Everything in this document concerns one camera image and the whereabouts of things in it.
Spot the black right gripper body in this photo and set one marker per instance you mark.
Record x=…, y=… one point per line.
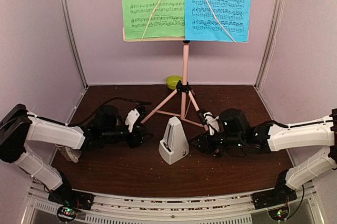
x=209, y=149

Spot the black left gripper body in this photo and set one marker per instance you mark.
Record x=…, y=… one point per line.
x=133, y=141

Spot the white metronome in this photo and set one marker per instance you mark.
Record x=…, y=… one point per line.
x=174, y=145

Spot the pink music stand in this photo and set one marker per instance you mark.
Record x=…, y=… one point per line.
x=182, y=87

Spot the green sheet music paper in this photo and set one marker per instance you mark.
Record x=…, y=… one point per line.
x=153, y=19

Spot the blue sheet music paper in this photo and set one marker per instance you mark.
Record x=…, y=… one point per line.
x=234, y=15

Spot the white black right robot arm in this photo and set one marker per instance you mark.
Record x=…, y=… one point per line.
x=232, y=130

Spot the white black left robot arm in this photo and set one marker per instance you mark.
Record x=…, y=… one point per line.
x=103, y=126

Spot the yellow-green bowl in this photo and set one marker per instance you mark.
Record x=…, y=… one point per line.
x=172, y=81

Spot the patterned ceramic mug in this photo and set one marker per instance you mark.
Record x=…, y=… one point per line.
x=71, y=155

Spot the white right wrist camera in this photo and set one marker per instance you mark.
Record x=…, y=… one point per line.
x=209, y=120

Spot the aluminium front rail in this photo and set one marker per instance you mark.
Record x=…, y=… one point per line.
x=232, y=208

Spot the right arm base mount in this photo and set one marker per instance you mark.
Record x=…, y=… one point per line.
x=273, y=197

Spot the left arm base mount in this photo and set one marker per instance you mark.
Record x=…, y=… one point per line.
x=75, y=200

